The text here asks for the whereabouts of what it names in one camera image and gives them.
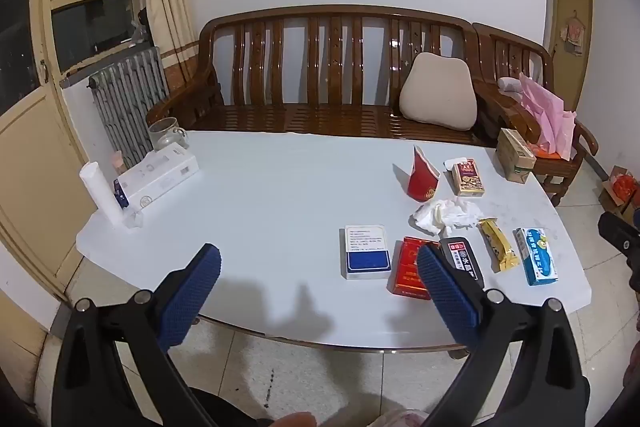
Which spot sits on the red paper cup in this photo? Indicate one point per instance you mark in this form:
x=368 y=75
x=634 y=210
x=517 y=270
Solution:
x=422 y=182

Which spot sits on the light blue and white box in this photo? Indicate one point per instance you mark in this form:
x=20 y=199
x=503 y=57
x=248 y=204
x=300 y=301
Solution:
x=537 y=257

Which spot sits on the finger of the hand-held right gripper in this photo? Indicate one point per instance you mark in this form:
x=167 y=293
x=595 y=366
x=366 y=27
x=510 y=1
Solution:
x=617 y=233

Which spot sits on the brown wooden sofa bench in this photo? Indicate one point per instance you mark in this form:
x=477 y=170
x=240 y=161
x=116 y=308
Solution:
x=300 y=117

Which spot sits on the black packet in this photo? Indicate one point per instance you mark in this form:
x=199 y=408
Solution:
x=462 y=257

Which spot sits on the yellow snack wrapper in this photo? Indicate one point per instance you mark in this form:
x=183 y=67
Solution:
x=495 y=244

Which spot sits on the beige cushion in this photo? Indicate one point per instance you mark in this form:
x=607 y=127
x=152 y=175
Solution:
x=437 y=92

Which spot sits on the beige and green carton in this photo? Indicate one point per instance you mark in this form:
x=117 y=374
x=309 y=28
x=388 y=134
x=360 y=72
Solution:
x=515 y=157

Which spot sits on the red plastic bag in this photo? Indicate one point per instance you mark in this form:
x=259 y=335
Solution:
x=624 y=188

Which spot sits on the hanging door ornament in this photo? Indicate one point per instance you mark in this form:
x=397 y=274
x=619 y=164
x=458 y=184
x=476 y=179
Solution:
x=573 y=34

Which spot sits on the white rolled cloth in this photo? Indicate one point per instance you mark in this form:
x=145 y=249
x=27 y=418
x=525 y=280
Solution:
x=509 y=84

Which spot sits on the brown wooden armchair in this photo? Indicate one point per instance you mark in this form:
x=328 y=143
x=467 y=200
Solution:
x=510 y=107

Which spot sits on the white tissue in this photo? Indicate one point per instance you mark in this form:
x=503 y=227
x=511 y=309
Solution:
x=445 y=217

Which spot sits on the yellow framed balcony door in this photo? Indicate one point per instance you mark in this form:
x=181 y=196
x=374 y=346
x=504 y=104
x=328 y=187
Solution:
x=30 y=147

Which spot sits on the orange cloth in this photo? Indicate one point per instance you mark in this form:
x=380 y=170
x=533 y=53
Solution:
x=545 y=151

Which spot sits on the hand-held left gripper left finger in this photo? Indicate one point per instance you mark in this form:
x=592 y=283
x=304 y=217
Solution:
x=195 y=292

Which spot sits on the glass mug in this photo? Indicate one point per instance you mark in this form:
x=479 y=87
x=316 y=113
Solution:
x=165 y=134

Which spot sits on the grey radiator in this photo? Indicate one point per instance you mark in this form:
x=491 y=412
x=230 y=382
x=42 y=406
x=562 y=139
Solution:
x=125 y=107

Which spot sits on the brown nut snack box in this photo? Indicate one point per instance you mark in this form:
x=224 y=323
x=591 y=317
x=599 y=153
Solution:
x=467 y=179

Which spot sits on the yellow room door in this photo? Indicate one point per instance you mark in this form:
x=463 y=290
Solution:
x=570 y=77

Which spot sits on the long white box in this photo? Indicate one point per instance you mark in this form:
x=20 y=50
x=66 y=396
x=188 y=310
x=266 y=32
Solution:
x=155 y=177

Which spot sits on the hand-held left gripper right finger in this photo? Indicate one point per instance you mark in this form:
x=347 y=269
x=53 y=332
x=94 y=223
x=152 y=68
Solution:
x=447 y=292

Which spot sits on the white paper roll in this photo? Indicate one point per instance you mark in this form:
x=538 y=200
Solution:
x=100 y=192

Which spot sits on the white and blue medicine box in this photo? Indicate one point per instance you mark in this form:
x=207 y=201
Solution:
x=365 y=252

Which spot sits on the pink plastic bag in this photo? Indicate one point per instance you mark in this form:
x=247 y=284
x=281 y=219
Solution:
x=545 y=112

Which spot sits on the red cigarette pack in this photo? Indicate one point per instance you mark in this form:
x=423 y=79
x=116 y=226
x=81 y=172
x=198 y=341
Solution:
x=407 y=272

